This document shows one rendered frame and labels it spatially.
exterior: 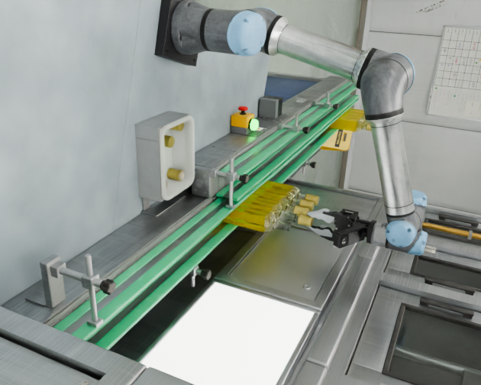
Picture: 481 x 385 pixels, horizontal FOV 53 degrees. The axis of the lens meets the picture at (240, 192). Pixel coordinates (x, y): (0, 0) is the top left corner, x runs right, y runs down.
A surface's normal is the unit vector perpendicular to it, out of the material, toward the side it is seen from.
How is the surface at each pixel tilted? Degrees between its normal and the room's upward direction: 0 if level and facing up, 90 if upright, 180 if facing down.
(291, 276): 90
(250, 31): 10
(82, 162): 0
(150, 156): 90
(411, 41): 90
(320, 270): 90
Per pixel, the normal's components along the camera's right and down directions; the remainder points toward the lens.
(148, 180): -0.43, 0.36
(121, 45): 0.90, 0.20
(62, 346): 0.04, -0.91
